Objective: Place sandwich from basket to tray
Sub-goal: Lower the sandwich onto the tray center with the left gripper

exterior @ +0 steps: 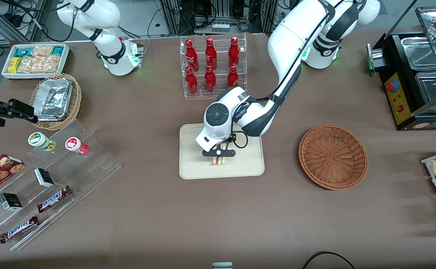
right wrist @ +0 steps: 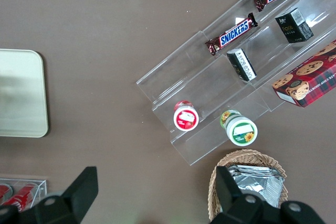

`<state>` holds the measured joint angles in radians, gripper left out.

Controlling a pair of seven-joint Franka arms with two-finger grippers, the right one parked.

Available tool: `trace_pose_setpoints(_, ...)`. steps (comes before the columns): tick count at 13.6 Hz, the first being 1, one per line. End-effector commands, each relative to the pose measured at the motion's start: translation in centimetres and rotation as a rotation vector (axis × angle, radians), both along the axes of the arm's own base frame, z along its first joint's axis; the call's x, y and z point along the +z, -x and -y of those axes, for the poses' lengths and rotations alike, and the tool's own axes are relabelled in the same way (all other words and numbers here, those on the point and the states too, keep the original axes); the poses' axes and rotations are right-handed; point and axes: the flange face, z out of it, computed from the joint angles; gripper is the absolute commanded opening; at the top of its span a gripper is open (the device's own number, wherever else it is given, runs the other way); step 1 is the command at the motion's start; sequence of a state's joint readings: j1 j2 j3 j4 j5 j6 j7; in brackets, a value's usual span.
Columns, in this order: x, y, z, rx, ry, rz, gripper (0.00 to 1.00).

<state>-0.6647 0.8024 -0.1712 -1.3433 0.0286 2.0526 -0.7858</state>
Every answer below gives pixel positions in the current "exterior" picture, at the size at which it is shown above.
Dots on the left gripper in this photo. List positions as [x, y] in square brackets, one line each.
[231, 138]

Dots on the triangular sandwich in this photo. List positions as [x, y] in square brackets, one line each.
[220, 161]

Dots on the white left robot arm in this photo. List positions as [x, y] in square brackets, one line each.
[288, 37]

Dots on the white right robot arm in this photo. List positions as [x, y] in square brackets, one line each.
[105, 22]

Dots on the beige rectangular tray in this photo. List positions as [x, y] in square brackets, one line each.
[195, 168]

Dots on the light oval wicker basket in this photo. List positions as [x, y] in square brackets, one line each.
[74, 108]

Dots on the brown round wicker basket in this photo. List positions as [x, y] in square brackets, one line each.
[333, 157]

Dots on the stacked aluminium foil trays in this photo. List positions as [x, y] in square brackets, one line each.
[51, 99]

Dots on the green lid cup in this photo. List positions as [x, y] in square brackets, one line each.
[38, 139]

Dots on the white rectangular snack bin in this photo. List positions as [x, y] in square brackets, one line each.
[6, 74]

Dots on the yellow snack pack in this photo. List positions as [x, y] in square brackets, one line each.
[14, 65]

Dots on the large rice cracker bag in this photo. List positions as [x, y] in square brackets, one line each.
[38, 64]

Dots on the clear acrylic bottle rack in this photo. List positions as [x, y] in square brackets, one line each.
[203, 95]

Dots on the red lid cup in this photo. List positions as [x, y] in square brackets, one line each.
[74, 144]

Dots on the teal snack pack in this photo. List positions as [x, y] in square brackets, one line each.
[23, 51]
[58, 50]

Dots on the small rice cracker bag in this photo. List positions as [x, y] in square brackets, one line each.
[42, 50]

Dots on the red cola bottle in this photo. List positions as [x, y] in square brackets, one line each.
[210, 54]
[191, 82]
[210, 81]
[232, 78]
[234, 52]
[192, 56]

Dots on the small black carton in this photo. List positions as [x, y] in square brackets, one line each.
[44, 177]
[10, 201]

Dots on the clear acrylic stepped shelf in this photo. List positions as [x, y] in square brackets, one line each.
[90, 164]

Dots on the snickers bar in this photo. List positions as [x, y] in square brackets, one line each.
[53, 199]
[18, 229]

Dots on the black power adapter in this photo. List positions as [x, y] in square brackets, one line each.
[14, 18]

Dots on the white power strip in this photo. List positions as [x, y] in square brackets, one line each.
[220, 27]

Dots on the black food warmer machine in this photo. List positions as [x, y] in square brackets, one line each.
[399, 101]

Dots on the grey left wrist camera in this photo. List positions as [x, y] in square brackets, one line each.
[208, 152]

